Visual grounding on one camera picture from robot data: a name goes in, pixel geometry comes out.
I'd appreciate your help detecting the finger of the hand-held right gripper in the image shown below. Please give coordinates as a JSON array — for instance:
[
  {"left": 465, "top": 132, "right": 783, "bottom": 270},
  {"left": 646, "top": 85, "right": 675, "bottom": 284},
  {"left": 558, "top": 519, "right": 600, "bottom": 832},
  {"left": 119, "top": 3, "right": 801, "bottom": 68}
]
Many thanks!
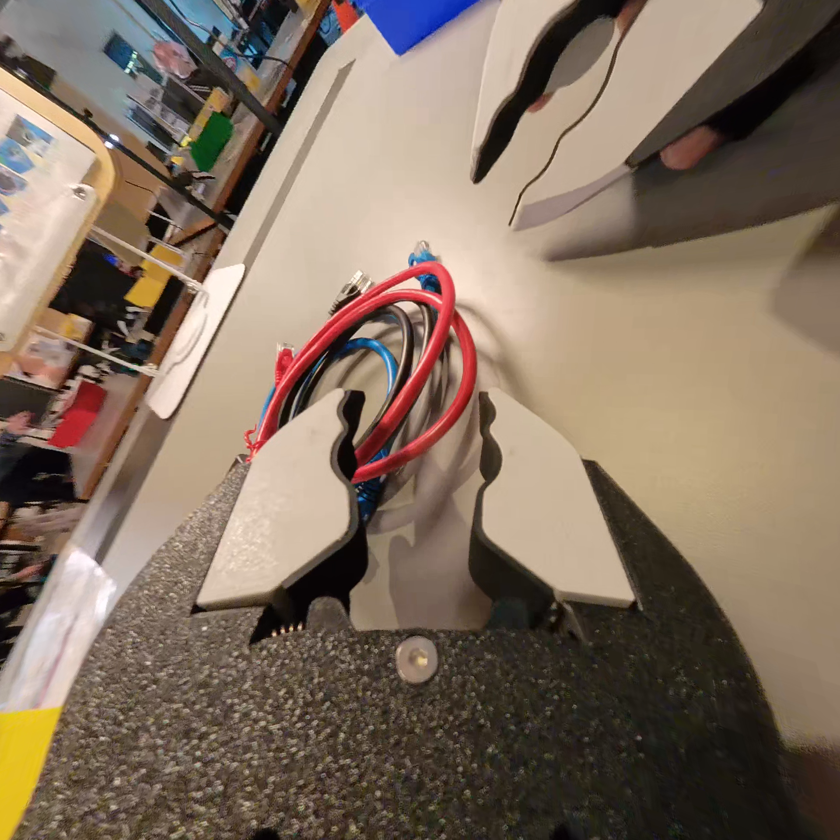
[
  {"left": 508, "top": 0, "right": 766, "bottom": 231},
  {"left": 470, "top": 0, "right": 624, "bottom": 185}
]

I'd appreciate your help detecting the person's right hand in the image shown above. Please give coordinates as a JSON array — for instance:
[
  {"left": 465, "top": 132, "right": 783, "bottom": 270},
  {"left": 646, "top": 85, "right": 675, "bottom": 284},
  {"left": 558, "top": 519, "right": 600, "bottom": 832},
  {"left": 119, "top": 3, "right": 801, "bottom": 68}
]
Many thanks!
[{"left": 659, "top": 123, "right": 724, "bottom": 172}]

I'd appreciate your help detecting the green plastic bin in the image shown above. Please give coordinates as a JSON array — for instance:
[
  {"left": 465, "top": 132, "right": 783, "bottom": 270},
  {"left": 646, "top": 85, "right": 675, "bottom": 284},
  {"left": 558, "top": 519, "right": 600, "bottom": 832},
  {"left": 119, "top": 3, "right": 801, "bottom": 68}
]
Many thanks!
[{"left": 189, "top": 112, "right": 236, "bottom": 173}]

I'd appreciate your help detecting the laminated paper sheet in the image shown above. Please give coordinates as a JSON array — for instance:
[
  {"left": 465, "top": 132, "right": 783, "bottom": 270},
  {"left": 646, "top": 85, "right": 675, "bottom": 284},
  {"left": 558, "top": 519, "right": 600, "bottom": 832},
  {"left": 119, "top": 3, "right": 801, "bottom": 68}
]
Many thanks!
[{"left": 0, "top": 545, "right": 119, "bottom": 716}]

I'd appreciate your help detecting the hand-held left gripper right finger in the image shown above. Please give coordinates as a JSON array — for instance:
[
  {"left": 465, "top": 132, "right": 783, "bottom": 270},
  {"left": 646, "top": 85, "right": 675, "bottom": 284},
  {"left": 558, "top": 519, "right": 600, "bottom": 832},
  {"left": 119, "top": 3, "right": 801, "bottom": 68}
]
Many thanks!
[{"left": 468, "top": 386, "right": 638, "bottom": 610}]

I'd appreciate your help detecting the red ethernet cable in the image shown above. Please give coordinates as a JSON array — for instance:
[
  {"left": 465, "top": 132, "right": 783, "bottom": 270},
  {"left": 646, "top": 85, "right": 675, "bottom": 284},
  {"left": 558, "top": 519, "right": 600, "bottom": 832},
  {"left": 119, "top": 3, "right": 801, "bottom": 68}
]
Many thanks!
[{"left": 244, "top": 261, "right": 478, "bottom": 487}]

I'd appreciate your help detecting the blue ethernet cable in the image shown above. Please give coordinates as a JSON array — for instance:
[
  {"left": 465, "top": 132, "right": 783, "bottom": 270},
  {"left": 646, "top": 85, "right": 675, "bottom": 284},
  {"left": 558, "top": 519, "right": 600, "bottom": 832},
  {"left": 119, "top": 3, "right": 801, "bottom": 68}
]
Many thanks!
[{"left": 259, "top": 239, "right": 439, "bottom": 522}]

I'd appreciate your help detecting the blue board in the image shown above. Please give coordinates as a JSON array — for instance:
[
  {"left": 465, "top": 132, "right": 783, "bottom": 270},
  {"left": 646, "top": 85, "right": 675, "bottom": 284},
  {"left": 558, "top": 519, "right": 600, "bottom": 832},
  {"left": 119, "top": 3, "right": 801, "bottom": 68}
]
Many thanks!
[{"left": 357, "top": 0, "right": 483, "bottom": 56}]

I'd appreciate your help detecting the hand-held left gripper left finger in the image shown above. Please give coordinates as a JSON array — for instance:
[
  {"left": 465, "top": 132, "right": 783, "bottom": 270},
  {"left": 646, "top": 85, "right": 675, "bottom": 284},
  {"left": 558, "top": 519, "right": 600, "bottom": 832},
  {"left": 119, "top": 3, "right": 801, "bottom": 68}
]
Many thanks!
[{"left": 195, "top": 388, "right": 368, "bottom": 611}]

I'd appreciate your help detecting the red plastic bin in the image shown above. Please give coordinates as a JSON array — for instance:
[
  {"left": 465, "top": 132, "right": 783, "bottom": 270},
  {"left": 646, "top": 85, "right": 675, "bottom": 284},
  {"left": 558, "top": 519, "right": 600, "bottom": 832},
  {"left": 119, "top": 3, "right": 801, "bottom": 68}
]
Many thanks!
[{"left": 49, "top": 381, "right": 107, "bottom": 450}]

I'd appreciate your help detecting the yellow plastic bin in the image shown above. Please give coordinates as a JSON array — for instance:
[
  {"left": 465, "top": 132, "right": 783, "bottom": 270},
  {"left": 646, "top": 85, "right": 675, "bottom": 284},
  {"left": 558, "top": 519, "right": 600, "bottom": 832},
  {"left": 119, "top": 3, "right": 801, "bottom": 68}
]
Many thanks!
[{"left": 0, "top": 705, "right": 64, "bottom": 840}]

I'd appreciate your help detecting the black ethernet cable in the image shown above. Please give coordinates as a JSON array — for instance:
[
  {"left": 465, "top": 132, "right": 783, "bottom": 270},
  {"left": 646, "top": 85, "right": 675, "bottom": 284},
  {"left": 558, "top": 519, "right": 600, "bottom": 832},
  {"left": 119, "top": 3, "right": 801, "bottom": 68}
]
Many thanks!
[{"left": 289, "top": 269, "right": 454, "bottom": 460}]

